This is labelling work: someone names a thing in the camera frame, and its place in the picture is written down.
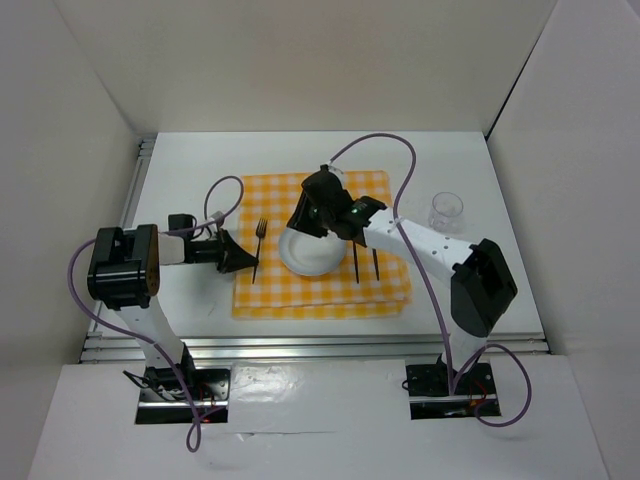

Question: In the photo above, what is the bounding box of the aluminium rail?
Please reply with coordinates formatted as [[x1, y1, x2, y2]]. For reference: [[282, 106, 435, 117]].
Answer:
[[79, 332, 551, 364], [87, 139, 154, 336]]

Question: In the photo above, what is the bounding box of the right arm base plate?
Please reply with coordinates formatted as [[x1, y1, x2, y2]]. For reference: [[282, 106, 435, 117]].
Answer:
[[402, 363, 501, 420]]

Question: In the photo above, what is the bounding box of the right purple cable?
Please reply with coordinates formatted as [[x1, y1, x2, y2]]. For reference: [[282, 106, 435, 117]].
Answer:
[[327, 132, 532, 429]]

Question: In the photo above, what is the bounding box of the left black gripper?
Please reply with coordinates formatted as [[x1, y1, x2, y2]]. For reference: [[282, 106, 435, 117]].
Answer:
[[190, 228, 258, 273]]

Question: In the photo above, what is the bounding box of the yellow white checkered cloth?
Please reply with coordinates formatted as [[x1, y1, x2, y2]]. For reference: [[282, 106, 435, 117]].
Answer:
[[232, 173, 412, 320]]

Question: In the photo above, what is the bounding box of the black spoon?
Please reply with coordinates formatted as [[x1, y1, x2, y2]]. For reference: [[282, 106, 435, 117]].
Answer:
[[352, 241, 360, 284]]

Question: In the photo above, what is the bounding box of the white round plate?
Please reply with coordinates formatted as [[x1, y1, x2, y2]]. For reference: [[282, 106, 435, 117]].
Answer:
[[278, 228, 347, 277]]

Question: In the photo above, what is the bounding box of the black fork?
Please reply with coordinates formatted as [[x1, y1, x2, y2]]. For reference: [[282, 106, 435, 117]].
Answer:
[[252, 217, 268, 283]]

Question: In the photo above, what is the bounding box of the front aluminium rail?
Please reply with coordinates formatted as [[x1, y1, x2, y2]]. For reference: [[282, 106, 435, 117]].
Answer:
[[79, 332, 551, 364]]

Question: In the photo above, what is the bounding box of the black knife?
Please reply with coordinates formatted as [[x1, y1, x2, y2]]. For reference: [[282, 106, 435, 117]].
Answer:
[[371, 248, 381, 282]]

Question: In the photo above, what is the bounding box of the left aluminium rail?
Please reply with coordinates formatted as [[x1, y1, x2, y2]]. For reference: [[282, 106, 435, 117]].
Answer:
[[87, 139, 154, 336]]

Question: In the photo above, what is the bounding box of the clear plastic cup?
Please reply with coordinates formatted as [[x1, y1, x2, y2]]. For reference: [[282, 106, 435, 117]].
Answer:
[[428, 192, 464, 234]]

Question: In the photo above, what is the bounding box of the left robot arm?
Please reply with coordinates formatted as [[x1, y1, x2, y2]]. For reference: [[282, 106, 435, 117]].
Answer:
[[87, 214, 258, 401]]

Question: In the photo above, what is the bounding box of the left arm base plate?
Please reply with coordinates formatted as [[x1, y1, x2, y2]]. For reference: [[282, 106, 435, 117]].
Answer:
[[123, 368, 231, 425]]

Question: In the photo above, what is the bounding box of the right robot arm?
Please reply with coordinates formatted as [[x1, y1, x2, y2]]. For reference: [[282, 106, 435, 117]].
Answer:
[[287, 165, 518, 392]]

